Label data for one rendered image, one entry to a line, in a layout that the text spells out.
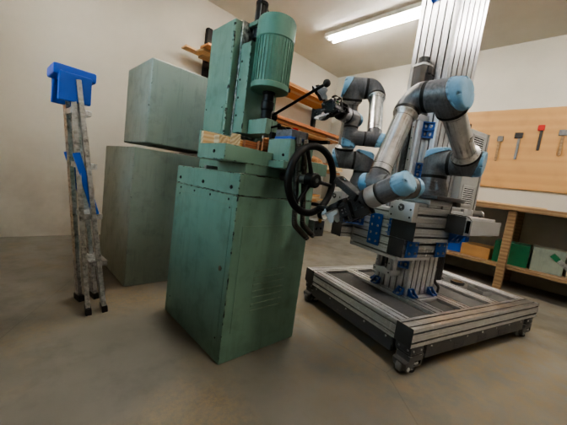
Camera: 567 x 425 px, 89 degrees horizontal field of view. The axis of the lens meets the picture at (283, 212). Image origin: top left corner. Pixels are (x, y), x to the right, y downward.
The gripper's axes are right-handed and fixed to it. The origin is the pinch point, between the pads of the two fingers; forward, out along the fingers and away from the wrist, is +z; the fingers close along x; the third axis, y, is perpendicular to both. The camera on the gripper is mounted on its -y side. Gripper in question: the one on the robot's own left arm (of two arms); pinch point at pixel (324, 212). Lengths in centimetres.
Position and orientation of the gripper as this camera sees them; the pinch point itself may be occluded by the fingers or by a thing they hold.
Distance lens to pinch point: 114.3
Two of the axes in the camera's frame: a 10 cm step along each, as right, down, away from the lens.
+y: 2.5, 9.4, -2.1
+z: -6.2, 3.2, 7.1
